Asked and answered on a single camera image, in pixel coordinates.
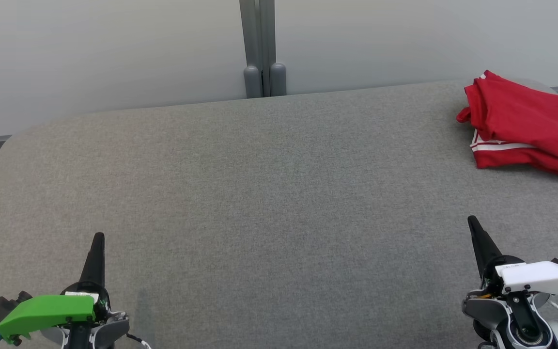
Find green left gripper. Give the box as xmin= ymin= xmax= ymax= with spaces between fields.
xmin=0 ymin=232 xmax=111 ymax=346

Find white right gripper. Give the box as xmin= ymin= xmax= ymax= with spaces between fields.
xmin=467 ymin=216 xmax=558 ymax=297

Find red shorts with white waistband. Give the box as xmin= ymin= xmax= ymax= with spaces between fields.
xmin=475 ymin=145 xmax=558 ymax=178

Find red jersey with black lettering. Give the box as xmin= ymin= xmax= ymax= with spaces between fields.
xmin=456 ymin=70 xmax=558 ymax=168

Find grey fabric sofa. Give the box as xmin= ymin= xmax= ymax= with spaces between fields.
xmin=0 ymin=80 xmax=558 ymax=349

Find grey vertical partition column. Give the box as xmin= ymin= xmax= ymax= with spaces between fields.
xmin=239 ymin=0 xmax=277 ymax=97

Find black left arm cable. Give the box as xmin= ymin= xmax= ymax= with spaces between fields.
xmin=124 ymin=332 xmax=153 ymax=349

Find grey round-top post cap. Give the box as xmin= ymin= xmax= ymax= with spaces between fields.
xmin=269 ymin=62 xmax=288 ymax=97
xmin=243 ymin=65 xmax=263 ymax=99

